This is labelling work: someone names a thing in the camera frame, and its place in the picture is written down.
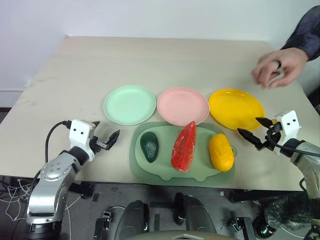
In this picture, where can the light green plate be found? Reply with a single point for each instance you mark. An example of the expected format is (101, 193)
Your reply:
(129, 105)

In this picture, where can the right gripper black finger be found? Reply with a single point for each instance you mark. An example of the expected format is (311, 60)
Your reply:
(265, 121)
(248, 135)

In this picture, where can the yellow plate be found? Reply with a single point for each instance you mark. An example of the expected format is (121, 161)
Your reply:
(235, 108)

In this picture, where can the dark rounded robot foot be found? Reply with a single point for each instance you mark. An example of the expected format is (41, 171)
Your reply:
(197, 212)
(135, 220)

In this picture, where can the green silicone tray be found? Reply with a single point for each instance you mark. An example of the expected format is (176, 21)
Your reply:
(162, 172)

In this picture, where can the person's bare hand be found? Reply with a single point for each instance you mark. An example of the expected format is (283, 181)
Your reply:
(282, 67)

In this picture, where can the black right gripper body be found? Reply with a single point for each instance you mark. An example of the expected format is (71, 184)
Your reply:
(271, 140)

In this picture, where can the grey furry object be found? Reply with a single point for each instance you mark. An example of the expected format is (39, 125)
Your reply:
(287, 212)

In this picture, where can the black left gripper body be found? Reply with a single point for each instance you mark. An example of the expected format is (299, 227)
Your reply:
(96, 145)

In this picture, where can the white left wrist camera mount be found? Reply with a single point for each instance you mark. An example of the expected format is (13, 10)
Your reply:
(79, 135)

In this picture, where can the pink plate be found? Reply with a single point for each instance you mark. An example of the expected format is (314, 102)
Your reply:
(182, 106)

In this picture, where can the black round base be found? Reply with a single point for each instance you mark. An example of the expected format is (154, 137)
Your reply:
(264, 227)

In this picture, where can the yellow mango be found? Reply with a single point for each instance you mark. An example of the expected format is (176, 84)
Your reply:
(221, 152)

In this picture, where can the beige robot torso edge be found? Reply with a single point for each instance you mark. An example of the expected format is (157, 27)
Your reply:
(177, 235)

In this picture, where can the black caster frame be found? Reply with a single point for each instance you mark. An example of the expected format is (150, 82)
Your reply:
(102, 226)
(241, 226)

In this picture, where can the red watermelon slice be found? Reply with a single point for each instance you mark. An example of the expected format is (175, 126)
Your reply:
(184, 150)

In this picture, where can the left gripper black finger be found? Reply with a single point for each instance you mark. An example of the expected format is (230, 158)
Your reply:
(96, 124)
(113, 138)

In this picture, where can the black table leg bracket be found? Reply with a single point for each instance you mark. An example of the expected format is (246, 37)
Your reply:
(243, 196)
(81, 190)

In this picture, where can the dark green avocado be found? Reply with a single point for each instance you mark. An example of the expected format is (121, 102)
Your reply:
(149, 147)

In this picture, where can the person's dark sleeved forearm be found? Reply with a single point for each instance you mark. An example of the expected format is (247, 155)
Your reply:
(306, 32)

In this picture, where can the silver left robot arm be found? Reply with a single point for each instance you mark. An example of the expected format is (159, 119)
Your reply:
(53, 175)

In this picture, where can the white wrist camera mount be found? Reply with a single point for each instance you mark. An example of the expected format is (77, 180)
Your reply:
(290, 123)
(79, 135)

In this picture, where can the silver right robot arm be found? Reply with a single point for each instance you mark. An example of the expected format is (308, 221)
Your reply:
(306, 160)

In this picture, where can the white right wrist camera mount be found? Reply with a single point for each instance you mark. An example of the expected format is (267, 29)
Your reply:
(290, 123)

